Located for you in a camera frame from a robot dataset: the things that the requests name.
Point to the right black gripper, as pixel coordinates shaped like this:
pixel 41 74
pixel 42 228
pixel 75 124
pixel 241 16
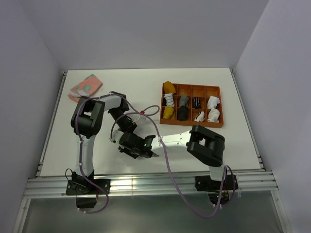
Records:
pixel 124 149

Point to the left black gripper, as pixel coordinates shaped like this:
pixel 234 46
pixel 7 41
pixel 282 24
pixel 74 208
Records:
pixel 129 127

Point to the mustard yellow striped sock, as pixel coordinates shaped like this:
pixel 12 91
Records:
pixel 169 88

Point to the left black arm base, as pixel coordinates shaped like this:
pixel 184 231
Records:
pixel 86 191

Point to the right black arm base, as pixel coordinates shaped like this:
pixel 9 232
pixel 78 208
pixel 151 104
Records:
pixel 206 184

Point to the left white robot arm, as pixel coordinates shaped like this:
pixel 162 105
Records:
pixel 87 121

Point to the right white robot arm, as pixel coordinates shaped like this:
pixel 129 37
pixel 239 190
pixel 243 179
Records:
pixel 205 145

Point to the pink green patterned socks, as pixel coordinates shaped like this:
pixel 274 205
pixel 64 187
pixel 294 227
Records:
pixel 89 86

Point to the yellow rolled sock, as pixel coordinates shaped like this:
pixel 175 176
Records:
pixel 168 112

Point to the black white striped rolled sock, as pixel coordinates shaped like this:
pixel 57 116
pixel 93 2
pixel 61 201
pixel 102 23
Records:
pixel 169 99

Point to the dark grey rolled sock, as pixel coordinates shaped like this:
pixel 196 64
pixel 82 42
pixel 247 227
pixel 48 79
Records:
pixel 182 113

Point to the light grey rolled sock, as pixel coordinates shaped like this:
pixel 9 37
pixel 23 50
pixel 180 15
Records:
pixel 183 101

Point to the orange divided tray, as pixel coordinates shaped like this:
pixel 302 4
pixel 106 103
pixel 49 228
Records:
pixel 191 90

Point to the small white rolled sock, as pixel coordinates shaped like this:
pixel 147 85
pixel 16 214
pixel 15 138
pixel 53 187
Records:
pixel 200 117

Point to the black patterned rolled sock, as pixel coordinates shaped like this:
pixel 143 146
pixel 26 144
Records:
pixel 196 103

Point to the lower white rolled sock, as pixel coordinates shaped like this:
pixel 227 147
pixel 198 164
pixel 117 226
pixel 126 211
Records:
pixel 213 115

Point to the upper white rolled sock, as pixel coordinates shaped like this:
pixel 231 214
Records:
pixel 212 102

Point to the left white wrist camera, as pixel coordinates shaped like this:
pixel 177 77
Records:
pixel 140 117

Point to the aluminium front rail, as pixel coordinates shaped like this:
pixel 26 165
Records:
pixel 150 184

